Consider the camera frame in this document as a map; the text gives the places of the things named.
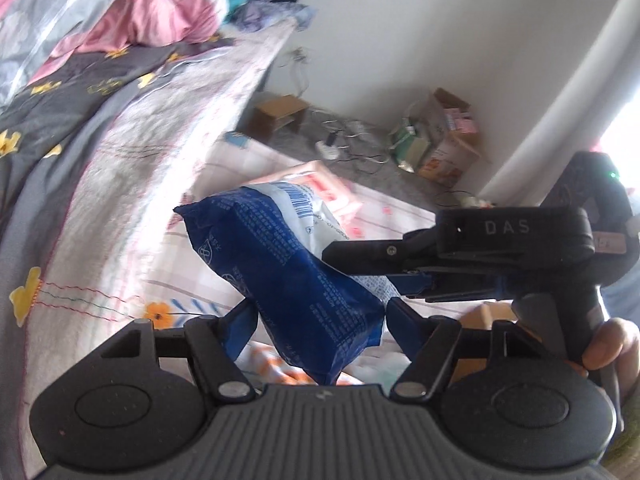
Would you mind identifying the dark blue snack pack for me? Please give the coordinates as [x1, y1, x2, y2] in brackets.
[175, 182, 398, 385]

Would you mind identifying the person right hand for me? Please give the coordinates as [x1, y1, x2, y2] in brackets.
[566, 318, 639, 406]

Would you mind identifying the brown cardboard box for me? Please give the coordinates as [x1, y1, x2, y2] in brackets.
[451, 301, 518, 382]

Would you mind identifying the red wet wipes pack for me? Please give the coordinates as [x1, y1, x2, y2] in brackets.
[248, 160, 362, 233]

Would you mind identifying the open cardboard box with items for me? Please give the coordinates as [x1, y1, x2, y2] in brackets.
[418, 88, 489, 188]

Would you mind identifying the small brown wooden stool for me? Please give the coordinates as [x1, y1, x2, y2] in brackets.
[245, 94, 310, 144]

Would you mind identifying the grey floral bed sheet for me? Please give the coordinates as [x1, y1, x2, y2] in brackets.
[1, 19, 295, 479]

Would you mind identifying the pink grey quilt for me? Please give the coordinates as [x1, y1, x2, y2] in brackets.
[0, 0, 252, 106]

